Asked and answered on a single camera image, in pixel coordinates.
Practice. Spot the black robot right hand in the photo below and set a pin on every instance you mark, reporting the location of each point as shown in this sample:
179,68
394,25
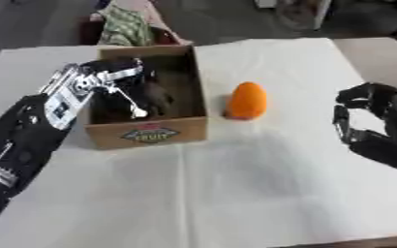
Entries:
384,129

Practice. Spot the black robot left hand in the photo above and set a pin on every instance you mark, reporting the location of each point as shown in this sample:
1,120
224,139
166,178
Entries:
129,86

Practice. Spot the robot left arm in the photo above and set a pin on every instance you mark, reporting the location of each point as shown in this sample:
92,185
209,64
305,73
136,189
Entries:
21,129

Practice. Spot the tan cardboard box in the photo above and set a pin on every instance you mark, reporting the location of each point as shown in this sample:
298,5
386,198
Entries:
149,97

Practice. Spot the orange oval toy fruit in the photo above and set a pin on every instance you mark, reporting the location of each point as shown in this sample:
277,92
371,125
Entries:
246,101

